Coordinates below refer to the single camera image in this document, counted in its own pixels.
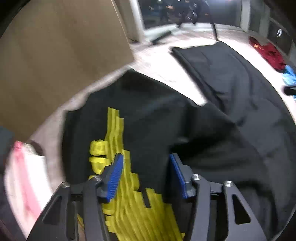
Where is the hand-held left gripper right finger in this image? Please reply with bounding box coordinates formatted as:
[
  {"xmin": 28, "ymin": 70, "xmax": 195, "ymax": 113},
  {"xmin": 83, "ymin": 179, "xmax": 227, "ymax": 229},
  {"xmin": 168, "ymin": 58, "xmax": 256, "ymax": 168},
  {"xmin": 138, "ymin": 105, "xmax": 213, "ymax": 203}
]
[{"xmin": 169, "ymin": 153, "xmax": 269, "ymax": 241}]

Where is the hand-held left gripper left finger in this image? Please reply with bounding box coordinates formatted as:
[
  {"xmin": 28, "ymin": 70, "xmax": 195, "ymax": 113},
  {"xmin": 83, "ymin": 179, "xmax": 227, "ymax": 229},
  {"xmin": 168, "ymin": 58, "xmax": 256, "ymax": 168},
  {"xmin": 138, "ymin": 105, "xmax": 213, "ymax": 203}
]
[{"xmin": 26, "ymin": 153, "xmax": 125, "ymax": 241}]

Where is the black shirt with yellow print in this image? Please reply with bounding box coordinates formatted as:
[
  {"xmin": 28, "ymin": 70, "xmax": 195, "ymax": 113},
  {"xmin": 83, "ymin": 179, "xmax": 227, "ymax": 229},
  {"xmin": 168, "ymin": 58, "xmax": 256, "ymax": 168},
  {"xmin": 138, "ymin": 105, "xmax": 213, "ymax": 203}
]
[{"xmin": 61, "ymin": 42, "xmax": 296, "ymax": 241}]

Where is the light blue garment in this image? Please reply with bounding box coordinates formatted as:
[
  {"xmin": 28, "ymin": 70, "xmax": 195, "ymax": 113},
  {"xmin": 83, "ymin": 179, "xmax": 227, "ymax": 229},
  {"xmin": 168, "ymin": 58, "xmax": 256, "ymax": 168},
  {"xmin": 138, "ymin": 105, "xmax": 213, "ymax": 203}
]
[{"xmin": 282, "ymin": 65, "xmax": 296, "ymax": 86}]

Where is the dark red garment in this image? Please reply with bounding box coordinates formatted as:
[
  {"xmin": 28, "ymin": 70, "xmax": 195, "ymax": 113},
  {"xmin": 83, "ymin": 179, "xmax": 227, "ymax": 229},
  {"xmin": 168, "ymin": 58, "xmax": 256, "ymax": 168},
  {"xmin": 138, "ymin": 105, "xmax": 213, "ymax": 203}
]
[{"xmin": 249, "ymin": 36, "xmax": 287, "ymax": 71}]

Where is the white garment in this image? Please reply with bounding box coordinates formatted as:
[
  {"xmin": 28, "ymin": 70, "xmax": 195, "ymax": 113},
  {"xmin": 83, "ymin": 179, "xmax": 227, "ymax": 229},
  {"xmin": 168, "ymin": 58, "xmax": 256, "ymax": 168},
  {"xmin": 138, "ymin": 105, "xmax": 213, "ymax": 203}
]
[{"xmin": 4, "ymin": 141, "xmax": 61, "ymax": 235}]

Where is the pink garment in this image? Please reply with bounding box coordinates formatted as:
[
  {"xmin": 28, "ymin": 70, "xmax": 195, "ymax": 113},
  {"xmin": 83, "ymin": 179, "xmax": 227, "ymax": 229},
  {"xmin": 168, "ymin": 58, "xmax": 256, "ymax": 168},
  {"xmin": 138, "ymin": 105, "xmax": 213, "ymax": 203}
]
[{"xmin": 13, "ymin": 141, "xmax": 41, "ymax": 217}]

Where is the dark grey cloth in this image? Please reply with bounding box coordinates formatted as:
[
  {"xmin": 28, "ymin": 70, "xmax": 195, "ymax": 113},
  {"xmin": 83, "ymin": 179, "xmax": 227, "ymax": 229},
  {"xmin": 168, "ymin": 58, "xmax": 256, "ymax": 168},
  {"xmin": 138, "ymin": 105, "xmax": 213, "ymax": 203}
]
[{"xmin": 0, "ymin": 126, "xmax": 15, "ymax": 164}]

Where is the brown cardboard box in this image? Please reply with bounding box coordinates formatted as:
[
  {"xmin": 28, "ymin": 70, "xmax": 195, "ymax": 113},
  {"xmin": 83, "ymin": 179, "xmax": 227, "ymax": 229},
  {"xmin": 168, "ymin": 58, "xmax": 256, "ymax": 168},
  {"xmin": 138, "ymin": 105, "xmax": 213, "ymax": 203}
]
[{"xmin": 0, "ymin": 0, "xmax": 136, "ymax": 142}]

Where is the white window frame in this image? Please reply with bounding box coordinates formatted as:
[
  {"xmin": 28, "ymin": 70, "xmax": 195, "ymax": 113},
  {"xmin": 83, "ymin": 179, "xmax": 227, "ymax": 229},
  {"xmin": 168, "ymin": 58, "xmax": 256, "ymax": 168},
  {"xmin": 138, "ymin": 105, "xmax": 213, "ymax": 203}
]
[{"xmin": 128, "ymin": 0, "xmax": 271, "ymax": 44}]

